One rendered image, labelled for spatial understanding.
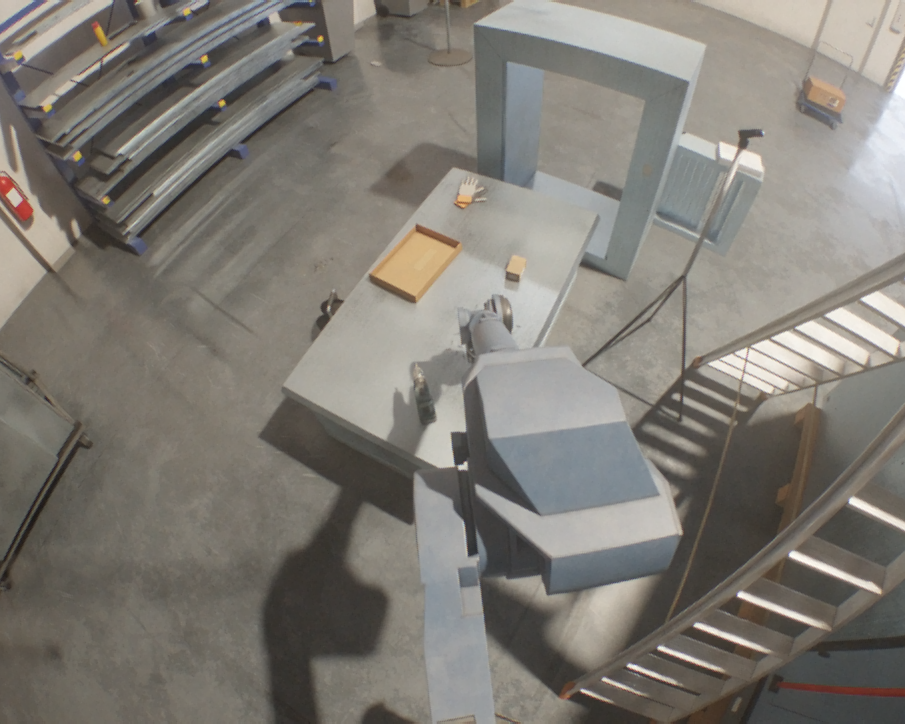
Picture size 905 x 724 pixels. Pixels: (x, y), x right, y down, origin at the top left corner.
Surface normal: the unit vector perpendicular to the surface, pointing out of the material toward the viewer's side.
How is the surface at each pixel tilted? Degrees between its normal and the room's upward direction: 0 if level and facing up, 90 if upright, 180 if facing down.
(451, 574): 4
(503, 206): 0
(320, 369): 0
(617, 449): 40
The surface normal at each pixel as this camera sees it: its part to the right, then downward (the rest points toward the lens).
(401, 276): -0.05, -0.49
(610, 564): 0.06, 0.54
